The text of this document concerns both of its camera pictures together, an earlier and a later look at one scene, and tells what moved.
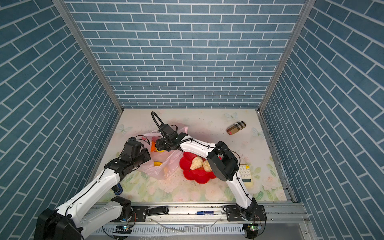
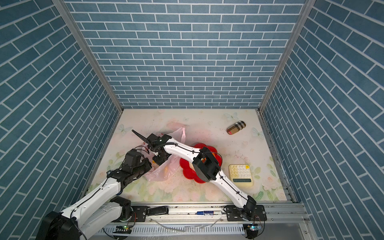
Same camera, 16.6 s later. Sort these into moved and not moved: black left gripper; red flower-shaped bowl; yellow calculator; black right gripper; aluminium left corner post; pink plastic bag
Moved: black right gripper; black left gripper
Not moved: aluminium left corner post; red flower-shaped bowl; pink plastic bag; yellow calculator
